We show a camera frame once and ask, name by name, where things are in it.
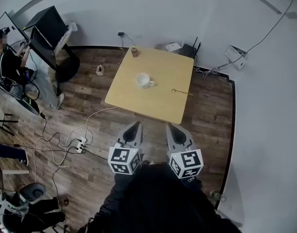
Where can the person's left forearm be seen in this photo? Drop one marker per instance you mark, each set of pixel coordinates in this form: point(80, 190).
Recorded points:
point(124, 181)

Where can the person's right forearm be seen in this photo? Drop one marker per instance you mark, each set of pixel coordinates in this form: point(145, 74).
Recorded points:
point(192, 182)

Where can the white cardboard box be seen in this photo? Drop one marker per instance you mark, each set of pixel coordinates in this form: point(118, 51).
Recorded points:
point(172, 47)

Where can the person's black clothed body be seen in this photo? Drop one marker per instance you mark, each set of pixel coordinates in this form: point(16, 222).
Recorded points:
point(158, 203)

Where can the black framed monitor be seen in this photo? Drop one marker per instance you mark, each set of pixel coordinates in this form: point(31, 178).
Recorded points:
point(15, 25)

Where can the black router with antennas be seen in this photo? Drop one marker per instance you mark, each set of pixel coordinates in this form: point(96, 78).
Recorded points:
point(187, 51)

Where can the white power strip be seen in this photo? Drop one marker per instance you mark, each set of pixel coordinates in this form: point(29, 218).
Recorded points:
point(80, 143)

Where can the small white tissue box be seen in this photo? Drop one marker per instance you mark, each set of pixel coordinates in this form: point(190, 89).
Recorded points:
point(99, 70)

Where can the white wall junction box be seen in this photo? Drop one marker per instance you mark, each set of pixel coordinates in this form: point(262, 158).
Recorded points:
point(235, 56)

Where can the grey round device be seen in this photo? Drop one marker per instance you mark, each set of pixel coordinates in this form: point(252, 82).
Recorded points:
point(34, 192)

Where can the red drink can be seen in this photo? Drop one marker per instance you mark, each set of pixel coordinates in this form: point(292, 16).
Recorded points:
point(134, 52)

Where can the white cup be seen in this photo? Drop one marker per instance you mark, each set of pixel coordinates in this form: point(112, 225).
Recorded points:
point(142, 81)

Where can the clear plastic bottle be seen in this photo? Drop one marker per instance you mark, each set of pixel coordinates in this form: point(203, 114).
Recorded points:
point(215, 195)

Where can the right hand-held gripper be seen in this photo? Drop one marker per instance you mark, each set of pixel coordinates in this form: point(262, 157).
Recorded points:
point(187, 161)

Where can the black wall plug adapter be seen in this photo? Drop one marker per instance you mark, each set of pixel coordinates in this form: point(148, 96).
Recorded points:
point(120, 34)

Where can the black-legged stool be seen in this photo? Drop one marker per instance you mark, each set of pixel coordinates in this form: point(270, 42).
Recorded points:
point(1, 120)

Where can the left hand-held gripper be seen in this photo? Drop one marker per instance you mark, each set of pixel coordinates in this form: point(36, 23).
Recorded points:
point(124, 160)

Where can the white-topped black stand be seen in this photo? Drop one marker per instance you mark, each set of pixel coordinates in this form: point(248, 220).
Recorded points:
point(68, 69)

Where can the small gold spoon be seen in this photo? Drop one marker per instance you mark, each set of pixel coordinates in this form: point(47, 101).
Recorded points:
point(173, 90)

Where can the black flat panel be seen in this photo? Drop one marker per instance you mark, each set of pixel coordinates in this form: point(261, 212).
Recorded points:
point(48, 23)
point(42, 46)

